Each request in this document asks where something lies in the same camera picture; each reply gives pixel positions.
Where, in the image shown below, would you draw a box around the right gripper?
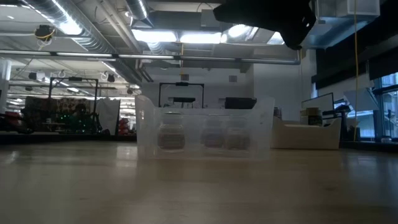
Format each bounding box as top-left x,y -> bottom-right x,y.
214,0 -> 317,50

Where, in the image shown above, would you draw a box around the small glass spice jar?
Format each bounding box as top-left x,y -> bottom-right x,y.
157,112 -> 187,150
225,116 -> 251,151
200,115 -> 225,149

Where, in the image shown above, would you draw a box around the cardboard furikake spice tube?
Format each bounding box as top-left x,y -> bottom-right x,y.
299,107 -> 324,127

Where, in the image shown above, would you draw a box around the clear plastic bin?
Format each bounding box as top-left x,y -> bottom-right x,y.
134,95 -> 275,161

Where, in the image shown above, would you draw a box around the ceiling light panel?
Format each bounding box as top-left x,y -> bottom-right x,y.
179,32 -> 223,44
132,29 -> 178,44

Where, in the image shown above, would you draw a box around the horizontal silver ceiling pipe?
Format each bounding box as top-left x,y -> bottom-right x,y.
0,49 -> 302,65

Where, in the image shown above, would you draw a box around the black monitor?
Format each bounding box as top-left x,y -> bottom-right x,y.
224,96 -> 257,110

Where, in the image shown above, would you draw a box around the blue grey vent hood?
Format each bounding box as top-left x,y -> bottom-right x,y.
298,0 -> 382,50

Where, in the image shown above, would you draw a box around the white screen monitor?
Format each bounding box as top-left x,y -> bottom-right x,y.
300,92 -> 336,122

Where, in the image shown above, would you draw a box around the black desk equipment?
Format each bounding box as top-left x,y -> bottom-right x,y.
312,104 -> 352,122

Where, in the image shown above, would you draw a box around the white plastic bin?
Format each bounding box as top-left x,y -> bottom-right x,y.
270,117 -> 343,151

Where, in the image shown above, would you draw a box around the white slanted panel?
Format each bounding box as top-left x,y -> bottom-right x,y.
343,87 -> 380,113

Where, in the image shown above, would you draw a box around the red packaged goods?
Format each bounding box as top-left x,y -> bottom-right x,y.
118,117 -> 137,135

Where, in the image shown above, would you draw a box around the white hanging sheet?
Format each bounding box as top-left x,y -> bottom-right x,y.
95,98 -> 121,135

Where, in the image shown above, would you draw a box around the large glass window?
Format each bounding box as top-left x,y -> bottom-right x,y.
371,72 -> 398,139

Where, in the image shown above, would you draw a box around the person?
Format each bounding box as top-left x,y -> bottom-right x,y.
70,103 -> 94,133

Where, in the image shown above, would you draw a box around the patterned stacked boxes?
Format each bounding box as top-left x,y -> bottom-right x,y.
24,96 -> 97,122

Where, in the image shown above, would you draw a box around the black rig frame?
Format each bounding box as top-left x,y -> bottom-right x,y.
48,77 -> 100,108
158,82 -> 205,109

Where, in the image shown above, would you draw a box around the smooth silver air duct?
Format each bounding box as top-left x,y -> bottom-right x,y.
124,0 -> 155,29

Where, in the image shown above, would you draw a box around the yellow hanging cable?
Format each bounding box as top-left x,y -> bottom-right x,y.
353,0 -> 359,142

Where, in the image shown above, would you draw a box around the corrugated silver air duct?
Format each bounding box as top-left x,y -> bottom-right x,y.
24,0 -> 118,54

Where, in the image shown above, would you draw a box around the black yellow cable reel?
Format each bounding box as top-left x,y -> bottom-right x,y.
34,24 -> 56,43

